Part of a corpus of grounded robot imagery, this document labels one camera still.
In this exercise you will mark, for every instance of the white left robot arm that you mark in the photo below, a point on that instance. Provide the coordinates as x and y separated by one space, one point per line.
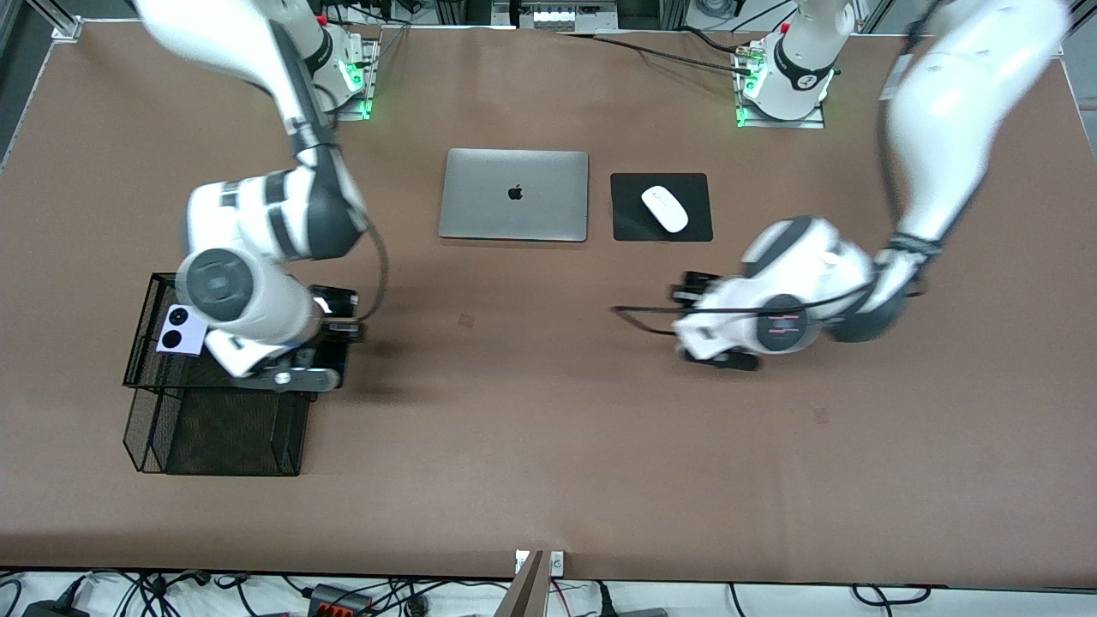
943 128

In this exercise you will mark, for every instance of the grey terminal block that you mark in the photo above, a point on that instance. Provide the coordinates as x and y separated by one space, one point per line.
557 17

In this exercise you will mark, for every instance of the white computer mouse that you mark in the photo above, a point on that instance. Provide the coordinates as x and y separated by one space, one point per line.
666 208

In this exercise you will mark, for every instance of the brown angled beam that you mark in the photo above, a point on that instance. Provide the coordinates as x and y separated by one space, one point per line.
518 596

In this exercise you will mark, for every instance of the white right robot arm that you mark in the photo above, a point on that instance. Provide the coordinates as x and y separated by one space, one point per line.
248 223

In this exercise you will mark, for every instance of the metal corner bracket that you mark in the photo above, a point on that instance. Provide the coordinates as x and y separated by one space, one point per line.
1050 44
67 30

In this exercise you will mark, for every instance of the silver laptop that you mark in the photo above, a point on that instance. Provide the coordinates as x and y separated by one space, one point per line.
514 193

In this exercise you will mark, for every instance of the black mesh desk organizer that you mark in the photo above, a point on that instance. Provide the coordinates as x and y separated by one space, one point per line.
223 437

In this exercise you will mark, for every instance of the black orange power strip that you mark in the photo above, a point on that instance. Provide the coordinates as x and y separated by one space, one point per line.
338 602

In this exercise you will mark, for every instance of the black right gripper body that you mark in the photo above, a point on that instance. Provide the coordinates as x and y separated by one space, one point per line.
337 303

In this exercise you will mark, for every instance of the black power adapter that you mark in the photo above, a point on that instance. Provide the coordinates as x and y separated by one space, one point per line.
51 610

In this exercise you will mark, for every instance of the white flip phone round lenses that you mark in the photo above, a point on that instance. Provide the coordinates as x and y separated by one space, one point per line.
190 338

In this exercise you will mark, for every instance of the white beam bracket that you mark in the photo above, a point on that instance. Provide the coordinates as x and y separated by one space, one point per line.
557 563

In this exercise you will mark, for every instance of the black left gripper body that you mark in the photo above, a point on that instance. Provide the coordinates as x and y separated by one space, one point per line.
696 291

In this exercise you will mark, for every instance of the dark mouse pad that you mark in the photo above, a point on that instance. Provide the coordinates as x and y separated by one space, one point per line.
630 218

